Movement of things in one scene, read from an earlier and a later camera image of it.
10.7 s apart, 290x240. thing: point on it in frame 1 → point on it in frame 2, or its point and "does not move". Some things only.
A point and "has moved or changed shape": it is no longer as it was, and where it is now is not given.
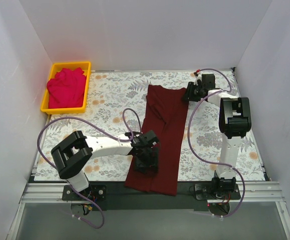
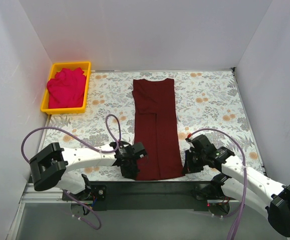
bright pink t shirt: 67,89 does not move
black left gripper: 146,160 → 130,168
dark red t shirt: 165,114 has moved or changed shape
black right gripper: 188,91 → 191,162
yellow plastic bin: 56,67 does not move
